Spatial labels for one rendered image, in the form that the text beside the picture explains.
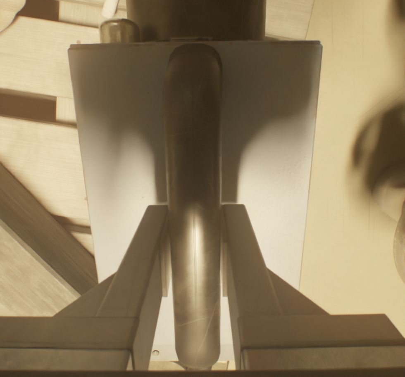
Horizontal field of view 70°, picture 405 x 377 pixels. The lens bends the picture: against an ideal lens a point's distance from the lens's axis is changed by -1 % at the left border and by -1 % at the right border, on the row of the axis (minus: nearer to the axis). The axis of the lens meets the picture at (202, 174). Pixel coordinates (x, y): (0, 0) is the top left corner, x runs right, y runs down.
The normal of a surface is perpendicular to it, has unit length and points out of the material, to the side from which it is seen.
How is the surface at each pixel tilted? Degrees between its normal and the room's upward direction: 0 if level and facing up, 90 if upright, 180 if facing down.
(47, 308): 0
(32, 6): 0
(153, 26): 32
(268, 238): 0
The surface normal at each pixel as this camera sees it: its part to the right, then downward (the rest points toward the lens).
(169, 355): 0.00, 0.29
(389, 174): -0.76, -0.62
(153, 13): -0.53, 0.25
